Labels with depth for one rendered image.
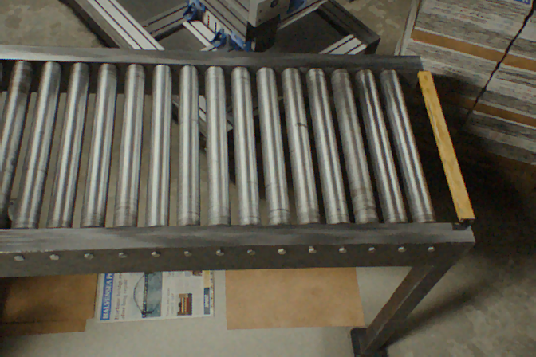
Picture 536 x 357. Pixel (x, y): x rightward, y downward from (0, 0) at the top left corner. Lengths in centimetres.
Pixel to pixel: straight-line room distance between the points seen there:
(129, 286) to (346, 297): 73
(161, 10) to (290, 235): 148
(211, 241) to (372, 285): 101
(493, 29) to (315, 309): 105
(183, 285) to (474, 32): 123
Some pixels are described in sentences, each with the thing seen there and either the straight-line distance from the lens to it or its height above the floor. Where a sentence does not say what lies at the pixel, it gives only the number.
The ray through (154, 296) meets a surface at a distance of 203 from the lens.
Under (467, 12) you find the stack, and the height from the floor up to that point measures 76.
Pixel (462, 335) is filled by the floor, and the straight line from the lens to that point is 217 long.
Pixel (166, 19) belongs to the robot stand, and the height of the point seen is 23.
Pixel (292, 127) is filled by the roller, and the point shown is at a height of 79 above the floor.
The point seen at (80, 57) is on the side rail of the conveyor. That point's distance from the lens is 153.
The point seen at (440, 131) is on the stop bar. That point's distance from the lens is 147.
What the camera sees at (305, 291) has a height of 0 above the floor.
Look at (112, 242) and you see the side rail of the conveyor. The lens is 123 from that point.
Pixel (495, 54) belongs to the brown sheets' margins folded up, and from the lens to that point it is 200.
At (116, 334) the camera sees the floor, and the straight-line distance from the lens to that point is 201.
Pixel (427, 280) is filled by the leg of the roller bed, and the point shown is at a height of 59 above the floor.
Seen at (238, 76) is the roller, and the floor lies 80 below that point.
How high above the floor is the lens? 190
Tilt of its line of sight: 55 degrees down
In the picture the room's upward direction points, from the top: 11 degrees clockwise
